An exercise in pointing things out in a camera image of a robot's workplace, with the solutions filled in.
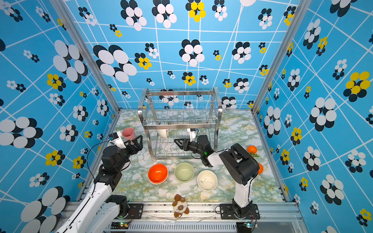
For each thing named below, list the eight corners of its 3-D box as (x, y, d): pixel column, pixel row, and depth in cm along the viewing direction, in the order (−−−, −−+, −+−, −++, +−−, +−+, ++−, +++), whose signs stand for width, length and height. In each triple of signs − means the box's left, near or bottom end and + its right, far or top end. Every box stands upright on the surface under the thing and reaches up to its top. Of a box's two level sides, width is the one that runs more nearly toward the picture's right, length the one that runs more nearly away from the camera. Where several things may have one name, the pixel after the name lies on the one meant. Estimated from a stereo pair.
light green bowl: (174, 183, 84) (173, 180, 80) (175, 165, 91) (175, 162, 87) (194, 183, 84) (194, 180, 80) (193, 165, 91) (194, 162, 87)
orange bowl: (148, 185, 83) (145, 182, 79) (151, 167, 90) (149, 163, 86) (167, 185, 83) (166, 182, 79) (169, 167, 90) (168, 163, 86)
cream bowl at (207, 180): (197, 192, 82) (197, 189, 77) (196, 173, 88) (197, 170, 84) (217, 192, 81) (218, 189, 77) (215, 173, 88) (216, 170, 84)
